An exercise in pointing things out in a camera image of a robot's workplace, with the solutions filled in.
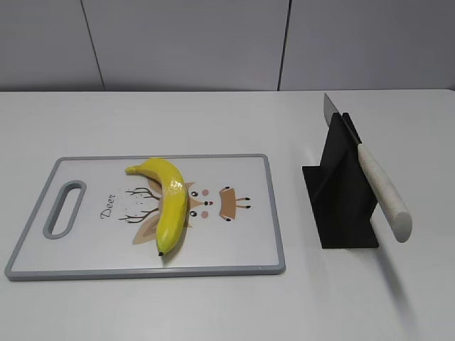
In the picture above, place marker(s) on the white grey deer cutting board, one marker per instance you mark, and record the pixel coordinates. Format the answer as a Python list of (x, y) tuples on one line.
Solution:
[(93, 221)]

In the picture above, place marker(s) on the black knife stand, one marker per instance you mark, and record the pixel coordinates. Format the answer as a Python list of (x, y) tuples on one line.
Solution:
[(341, 198)]

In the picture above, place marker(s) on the knife with white handle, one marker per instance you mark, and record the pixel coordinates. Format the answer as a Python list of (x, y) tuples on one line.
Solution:
[(389, 200)]

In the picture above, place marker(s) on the yellow plastic banana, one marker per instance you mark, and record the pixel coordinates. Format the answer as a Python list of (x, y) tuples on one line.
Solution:
[(174, 197)]

